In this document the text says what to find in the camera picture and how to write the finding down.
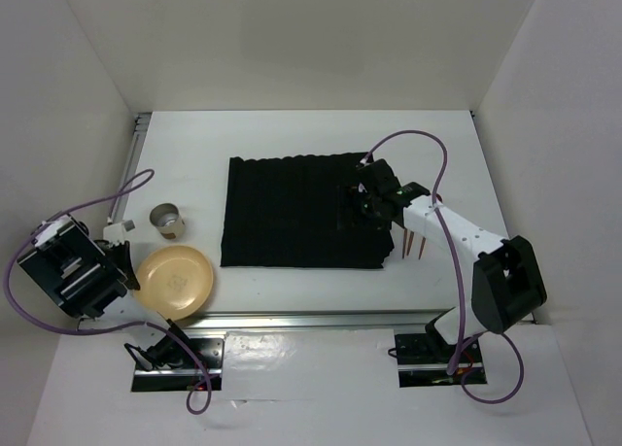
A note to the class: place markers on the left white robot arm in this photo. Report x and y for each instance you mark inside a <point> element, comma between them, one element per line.
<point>83,277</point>

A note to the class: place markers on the copper spoon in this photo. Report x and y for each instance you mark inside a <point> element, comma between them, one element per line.
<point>424,239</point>

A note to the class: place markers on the copper knife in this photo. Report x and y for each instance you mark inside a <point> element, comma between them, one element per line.
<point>410,242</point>

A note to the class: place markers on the beige plate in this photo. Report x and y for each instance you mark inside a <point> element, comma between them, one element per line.
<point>175,281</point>

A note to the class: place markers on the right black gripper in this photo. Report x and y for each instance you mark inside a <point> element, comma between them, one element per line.
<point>350,196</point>

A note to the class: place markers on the aluminium table frame rail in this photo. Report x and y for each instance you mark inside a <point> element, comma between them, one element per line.
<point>190,152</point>

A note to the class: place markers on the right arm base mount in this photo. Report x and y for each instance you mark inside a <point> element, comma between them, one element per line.
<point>418,365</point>

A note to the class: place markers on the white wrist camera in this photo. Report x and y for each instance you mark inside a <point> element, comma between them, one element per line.
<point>116,233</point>
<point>366,160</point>

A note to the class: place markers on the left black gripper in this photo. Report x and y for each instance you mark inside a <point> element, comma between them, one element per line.
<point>124,263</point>

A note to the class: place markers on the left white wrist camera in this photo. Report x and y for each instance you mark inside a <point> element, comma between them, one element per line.
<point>116,233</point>

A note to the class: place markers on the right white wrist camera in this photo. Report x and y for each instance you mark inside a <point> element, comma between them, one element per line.
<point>366,160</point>

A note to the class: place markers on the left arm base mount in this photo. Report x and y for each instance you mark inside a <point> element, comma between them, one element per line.
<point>166,367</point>

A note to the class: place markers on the copper fork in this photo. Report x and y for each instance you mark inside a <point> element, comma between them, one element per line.
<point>405,241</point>

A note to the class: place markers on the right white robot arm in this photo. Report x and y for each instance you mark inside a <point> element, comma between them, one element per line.
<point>501,281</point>

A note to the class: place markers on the paper cup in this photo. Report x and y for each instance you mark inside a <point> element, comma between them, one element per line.
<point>168,221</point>

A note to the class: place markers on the black cloth placemat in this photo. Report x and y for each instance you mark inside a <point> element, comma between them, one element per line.
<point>300,211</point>

